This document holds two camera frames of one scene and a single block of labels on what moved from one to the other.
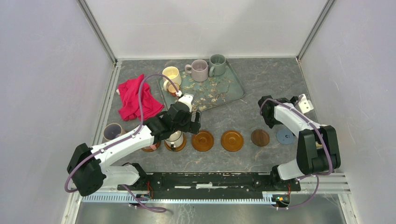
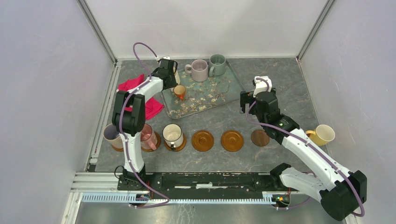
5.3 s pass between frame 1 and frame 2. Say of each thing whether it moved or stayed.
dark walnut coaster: stayed
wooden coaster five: stayed
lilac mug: stayed
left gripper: moved
